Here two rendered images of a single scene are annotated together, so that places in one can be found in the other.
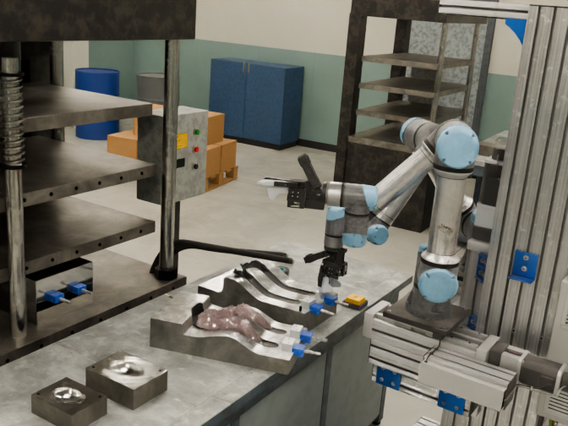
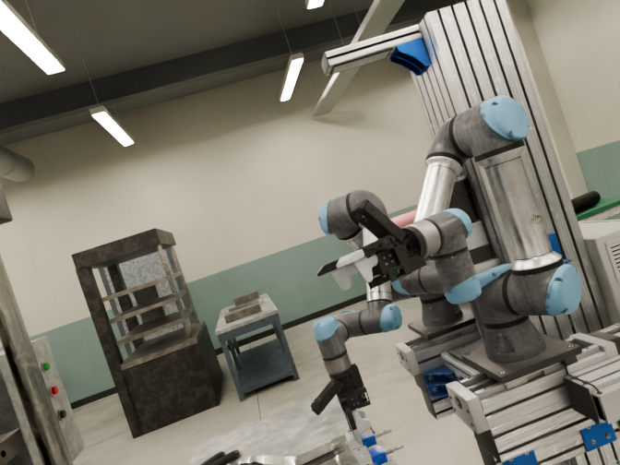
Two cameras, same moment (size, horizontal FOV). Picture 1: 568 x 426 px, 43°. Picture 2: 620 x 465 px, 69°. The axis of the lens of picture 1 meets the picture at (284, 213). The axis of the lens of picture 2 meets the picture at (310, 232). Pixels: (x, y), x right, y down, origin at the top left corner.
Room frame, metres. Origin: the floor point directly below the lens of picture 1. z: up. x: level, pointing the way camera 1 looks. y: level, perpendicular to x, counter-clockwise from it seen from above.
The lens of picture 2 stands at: (1.51, 0.59, 1.53)
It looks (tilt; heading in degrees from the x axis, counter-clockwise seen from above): 1 degrees down; 321
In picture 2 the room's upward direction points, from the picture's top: 19 degrees counter-clockwise
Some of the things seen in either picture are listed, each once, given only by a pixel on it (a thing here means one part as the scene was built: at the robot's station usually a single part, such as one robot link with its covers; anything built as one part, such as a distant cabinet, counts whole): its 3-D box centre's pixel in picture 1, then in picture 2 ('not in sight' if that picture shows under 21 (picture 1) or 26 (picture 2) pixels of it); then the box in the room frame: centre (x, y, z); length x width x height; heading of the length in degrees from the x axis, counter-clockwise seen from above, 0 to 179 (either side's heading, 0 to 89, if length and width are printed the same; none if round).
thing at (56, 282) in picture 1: (22, 275); not in sight; (2.61, 1.01, 0.87); 0.50 x 0.27 x 0.17; 59
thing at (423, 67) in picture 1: (416, 107); (158, 320); (7.22, -1.24, 1.03); 1.54 x 0.94 x 2.06; 151
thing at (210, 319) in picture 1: (232, 318); not in sight; (2.31, 0.15, 0.90); 0.26 x 0.18 x 0.08; 76
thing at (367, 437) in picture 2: (333, 300); (370, 437); (2.56, -0.21, 0.89); 0.13 x 0.05 x 0.05; 59
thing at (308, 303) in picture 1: (319, 309); (380, 454); (2.46, -0.16, 0.89); 0.13 x 0.05 x 0.05; 59
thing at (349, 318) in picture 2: not in sight; (350, 325); (2.58, -0.30, 1.21); 0.11 x 0.11 x 0.08; 18
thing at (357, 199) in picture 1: (358, 197); (443, 231); (2.09, -0.22, 1.43); 0.11 x 0.08 x 0.09; 83
